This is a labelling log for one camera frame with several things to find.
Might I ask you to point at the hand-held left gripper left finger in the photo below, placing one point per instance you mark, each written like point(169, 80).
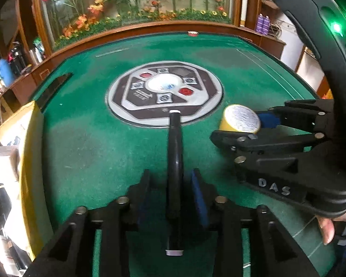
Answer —
point(142, 205)

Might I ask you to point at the purple bottle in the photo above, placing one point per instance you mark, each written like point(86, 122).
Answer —
point(266, 25)

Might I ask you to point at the person's right hand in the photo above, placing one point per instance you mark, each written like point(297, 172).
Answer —
point(326, 230)

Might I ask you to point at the silver steel bottle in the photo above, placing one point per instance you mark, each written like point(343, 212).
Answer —
point(33, 55)

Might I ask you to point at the green label bottle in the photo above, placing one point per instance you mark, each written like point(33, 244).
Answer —
point(39, 47)

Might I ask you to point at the small red white round object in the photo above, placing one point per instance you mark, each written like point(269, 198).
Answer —
point(193, 33)

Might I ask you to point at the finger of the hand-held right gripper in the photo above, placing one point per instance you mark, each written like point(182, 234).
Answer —
point(265, 147)
point(300, 112)

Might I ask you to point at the two purple bottles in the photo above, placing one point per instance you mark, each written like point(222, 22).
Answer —
point(259, 23)

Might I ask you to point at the yellow can with silver lid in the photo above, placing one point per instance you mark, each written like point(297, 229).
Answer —
point(226, 124)

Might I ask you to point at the black table edge tray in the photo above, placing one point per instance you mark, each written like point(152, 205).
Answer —
point(53, 88)

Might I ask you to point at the wooden side cabinet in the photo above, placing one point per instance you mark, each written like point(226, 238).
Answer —
point(272, 47)

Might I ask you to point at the yellow cardboard box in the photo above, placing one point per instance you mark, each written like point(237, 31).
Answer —
point(31, 164)

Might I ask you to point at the wooden shelf unit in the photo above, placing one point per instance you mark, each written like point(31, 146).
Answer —
point(14, 20)

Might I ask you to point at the blue thermos jug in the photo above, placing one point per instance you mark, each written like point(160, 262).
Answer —
point(4, 72)

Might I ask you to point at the black thermos jug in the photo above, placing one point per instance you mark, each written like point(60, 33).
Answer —
point(17, 58)

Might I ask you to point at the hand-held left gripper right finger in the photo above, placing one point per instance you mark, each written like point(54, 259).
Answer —
point(199, 202)

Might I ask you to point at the thick black marker white ends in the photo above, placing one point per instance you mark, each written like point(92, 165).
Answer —
point(174, 150)

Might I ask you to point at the round grey table control panel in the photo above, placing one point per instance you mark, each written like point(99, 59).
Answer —
point(127, 106)

